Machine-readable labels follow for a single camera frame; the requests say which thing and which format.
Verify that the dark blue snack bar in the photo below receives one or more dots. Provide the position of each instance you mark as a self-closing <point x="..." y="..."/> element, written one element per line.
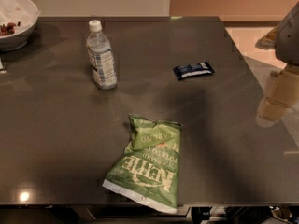
<point x="193" y="70"/>

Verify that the clear plastic water bottle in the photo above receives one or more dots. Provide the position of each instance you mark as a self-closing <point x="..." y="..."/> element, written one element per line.
<point x="101" y="57"/>

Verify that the green jalapeno chip bag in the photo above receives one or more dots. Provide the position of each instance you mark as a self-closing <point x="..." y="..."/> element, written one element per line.
<point x="147" y="173"/>

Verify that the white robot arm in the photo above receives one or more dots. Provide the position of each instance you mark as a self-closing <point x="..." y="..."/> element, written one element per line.
<point x="287" y="39"/>

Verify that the white bowl with food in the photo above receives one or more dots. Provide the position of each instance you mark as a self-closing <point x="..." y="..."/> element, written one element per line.
<point x="17" y="20"/>

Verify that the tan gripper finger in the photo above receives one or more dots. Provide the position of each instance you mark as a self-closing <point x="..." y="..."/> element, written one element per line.
<point x="281" y="92"/>

